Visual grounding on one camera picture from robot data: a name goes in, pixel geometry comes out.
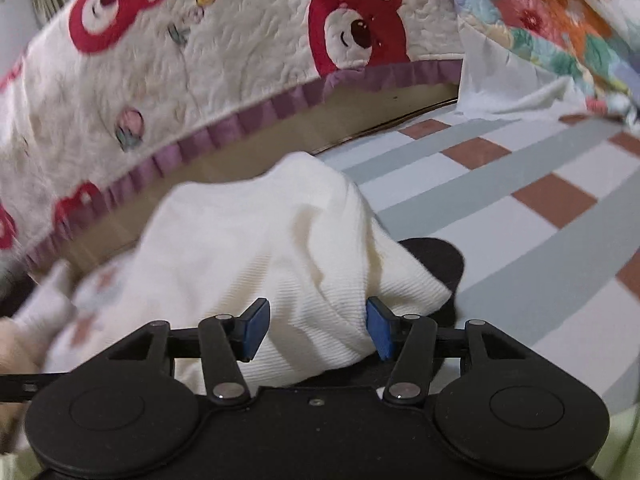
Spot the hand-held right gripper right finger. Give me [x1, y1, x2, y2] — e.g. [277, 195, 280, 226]
[366, 296, 531, 406]

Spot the beige bed base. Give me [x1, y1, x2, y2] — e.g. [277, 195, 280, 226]
[65, 80, 461, 281]

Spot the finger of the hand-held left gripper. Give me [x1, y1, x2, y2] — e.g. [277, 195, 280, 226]
[0, 372, 71, 403]

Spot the floral quilt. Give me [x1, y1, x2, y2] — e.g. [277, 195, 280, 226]
[447, 0, 640, 121]

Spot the light green shirt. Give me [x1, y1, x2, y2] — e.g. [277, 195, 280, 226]
[0, 400, 640, 480]

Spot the white floral print cloth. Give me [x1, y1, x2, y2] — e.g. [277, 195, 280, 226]
[15, 255, 151, 376]

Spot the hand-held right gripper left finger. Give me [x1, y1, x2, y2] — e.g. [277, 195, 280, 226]
[102, 297, 272, 406]

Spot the checked floor mat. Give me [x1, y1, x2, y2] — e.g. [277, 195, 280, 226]
[260, 115, 640, 416]

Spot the bear print quilt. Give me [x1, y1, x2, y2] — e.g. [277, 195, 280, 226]
[0, 0, 463, 271]

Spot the white ribbed shirt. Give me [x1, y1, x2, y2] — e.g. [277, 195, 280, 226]
[132, 151, 452, 397]

